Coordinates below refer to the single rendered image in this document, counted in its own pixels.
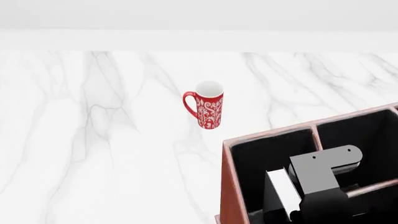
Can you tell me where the red white patterned mug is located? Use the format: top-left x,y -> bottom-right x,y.
182,80 -> 224,130

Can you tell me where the brown caddy with black interior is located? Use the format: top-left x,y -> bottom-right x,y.
214,101 -> 398,224

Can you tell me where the dark ribbed right gripper finger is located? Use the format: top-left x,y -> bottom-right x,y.
330,161 -> 361,175

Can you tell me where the grey l-shaped right gripper finger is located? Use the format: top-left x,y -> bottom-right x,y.
289,144 -> 364,195

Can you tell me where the black book with white pages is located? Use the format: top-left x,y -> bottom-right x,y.
262,166 -> 303,213

